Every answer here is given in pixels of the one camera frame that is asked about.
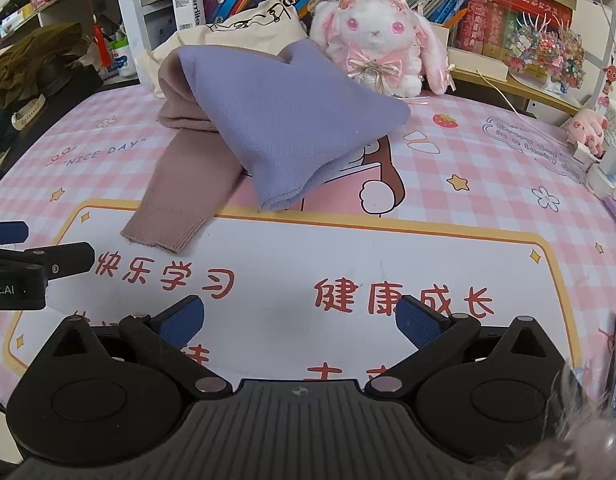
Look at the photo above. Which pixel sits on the white plastic bottle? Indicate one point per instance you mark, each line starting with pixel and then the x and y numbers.
pixel 123 60

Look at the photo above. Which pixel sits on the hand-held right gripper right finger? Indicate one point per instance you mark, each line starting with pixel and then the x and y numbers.
pixel 417 327

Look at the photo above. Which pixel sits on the cream cloth garment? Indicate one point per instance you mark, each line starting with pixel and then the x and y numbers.
pixel 248 25

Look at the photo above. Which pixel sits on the white printed carton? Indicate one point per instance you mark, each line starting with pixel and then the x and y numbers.
pixel 186 7

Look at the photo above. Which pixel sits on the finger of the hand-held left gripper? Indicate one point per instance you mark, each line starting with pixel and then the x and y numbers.
pixel 7 233
pixel 62 257

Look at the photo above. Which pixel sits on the dark olive clothes pile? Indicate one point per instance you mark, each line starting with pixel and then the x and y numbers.
pixel 32 60

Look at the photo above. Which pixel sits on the colourful bead flower ornament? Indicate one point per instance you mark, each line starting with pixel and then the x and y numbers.
pixel 548 47

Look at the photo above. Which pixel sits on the white pink plush bunny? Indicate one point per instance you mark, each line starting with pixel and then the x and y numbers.
pixel 373 35

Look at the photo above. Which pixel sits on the red ant wall sticker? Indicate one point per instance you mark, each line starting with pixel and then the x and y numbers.
pixel 609 80

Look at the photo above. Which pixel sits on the fluffy grey sleeve cuff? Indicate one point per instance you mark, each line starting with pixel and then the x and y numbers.
pixel 588 440

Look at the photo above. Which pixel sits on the purple and brown sweater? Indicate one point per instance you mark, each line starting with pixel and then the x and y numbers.
pixel 298 120

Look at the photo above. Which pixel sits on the small pink plush toy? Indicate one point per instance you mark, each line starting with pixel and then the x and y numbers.
pixel 588 127

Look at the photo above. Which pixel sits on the red book set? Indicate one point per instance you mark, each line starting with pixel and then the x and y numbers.
pixel 508 15

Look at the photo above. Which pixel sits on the white flat box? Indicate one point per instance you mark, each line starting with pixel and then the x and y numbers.
pixel 478 65

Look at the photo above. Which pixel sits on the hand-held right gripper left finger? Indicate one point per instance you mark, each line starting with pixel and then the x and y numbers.
pixel 185 320

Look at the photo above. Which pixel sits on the red tassel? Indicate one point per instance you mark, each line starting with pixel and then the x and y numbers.
pixel 100 35

